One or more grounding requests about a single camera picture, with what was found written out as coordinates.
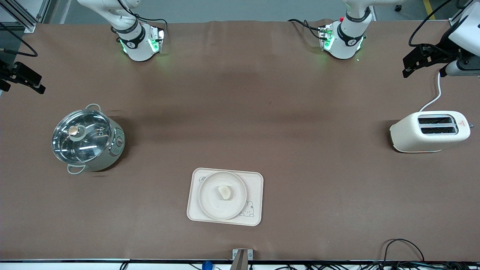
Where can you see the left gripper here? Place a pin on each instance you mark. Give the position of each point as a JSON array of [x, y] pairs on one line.
[[441, 52]]

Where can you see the round beige plate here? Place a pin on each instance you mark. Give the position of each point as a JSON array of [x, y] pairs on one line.
[[212, 204]]

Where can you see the small white steamed bun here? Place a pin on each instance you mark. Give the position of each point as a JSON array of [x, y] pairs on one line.
[[225, 192]]

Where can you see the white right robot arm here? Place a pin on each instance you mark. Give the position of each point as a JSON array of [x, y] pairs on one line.
[[135, 41]]

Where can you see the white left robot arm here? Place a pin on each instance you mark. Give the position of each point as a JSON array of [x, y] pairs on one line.
[[347, 39]]

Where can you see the cream two-slot toaster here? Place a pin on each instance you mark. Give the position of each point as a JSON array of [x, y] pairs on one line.
[[416, 137]]

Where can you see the glass pot lid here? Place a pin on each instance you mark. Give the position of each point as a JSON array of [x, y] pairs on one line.
[[82, 135]]

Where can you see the steel pot with glass lid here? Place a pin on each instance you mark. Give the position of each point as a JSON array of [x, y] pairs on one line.
[[114, 144]]

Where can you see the brown table mat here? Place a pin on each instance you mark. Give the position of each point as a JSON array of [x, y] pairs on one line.
[[240, 93]]

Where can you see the beige rabbit print tray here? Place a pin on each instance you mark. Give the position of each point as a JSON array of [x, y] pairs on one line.
[[255, 187]]

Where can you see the blue round cap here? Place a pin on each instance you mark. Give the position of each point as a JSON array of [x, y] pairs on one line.
[[207, 266]]

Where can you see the aluminium frame profile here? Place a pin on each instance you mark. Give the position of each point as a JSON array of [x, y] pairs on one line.
[[458, 18], [20, 17]]

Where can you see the grey metal camera bracket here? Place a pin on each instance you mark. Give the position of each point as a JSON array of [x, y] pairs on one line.
[[242, 257]]

